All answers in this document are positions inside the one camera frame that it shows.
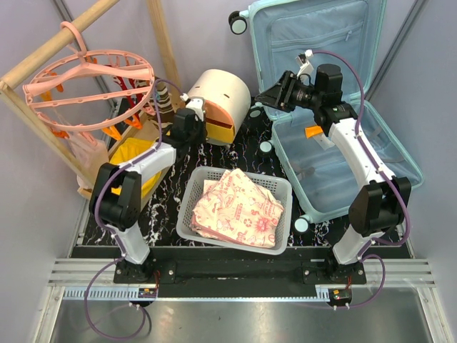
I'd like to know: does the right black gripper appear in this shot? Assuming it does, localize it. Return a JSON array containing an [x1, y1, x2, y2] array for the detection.
[[255, 71, 322, 114]]

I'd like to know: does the pink toy washing machine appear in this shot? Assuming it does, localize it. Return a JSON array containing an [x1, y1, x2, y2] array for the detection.
[[188, 69, 251, 146]]

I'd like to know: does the orange capped tube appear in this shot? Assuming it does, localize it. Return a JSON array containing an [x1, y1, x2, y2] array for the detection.
[[304, 126, 323, 139]]

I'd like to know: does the white cosmetic box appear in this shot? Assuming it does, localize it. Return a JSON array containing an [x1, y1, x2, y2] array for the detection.
[[315, 134, 335, 151]]

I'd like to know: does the cream pink cartoon print cloth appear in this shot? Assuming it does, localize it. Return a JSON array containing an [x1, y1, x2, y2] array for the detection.
[[191, 169, 284, 249]]

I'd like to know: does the white perforated plastic basket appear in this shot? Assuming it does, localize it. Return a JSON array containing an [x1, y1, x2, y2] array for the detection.
[[176, 166, 292, 255]]

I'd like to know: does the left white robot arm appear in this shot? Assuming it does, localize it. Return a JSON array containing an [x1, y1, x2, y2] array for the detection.
[[89, 107, 206, 283]]

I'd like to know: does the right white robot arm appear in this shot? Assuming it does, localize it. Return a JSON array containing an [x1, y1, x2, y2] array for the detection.
[[255, 64, 411, 284]]

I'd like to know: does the brown striped sock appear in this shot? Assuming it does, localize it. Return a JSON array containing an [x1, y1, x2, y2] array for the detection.
[[153, 80, 175, 130]]

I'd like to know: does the red hanging sock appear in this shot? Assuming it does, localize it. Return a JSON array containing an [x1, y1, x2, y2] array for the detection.
[[111, 63, 155, 109]]

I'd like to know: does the yellow cloth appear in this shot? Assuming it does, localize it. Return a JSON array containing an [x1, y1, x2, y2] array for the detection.
[[110, 137, 162, 208]]

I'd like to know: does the translucent plastic bag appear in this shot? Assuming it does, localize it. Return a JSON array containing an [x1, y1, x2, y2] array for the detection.
[[68, 131, 109, 177]]

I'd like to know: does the pink round clip hanger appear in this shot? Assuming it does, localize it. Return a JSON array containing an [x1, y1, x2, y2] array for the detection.
[[23, 21, 154, 136]]

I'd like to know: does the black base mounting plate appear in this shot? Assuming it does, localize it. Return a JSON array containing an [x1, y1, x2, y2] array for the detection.
[[114, 247, 366, 299]]

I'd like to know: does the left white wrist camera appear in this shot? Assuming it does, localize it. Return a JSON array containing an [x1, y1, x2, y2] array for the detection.
[[180, 93, 206, 122]]

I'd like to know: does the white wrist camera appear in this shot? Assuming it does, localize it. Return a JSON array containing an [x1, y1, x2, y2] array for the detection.
[[180, 93, 206, 122], [296, 49, 313, 77]]

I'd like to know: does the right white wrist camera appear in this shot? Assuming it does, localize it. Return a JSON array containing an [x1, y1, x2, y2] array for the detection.
[[296, 49, 313, 77]]

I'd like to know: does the wooden clothes rack frame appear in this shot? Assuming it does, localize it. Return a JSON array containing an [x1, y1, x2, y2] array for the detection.
[[0, 0, 183, 201]]

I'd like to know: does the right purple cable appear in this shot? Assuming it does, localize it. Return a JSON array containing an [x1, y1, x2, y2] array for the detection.
[[296, 49, 410, 310]]

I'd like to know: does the purple cable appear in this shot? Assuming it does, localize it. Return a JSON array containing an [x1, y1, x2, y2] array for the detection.
[[84, 79, 186, 339], [296, 49, 410, 310]]

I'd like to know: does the aluminium rail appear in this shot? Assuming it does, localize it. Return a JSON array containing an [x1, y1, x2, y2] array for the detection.
[[49, 259, 435, 287]]

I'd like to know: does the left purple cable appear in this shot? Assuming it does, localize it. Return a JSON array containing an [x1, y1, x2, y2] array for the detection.
[[84, 79, 186, 339]]

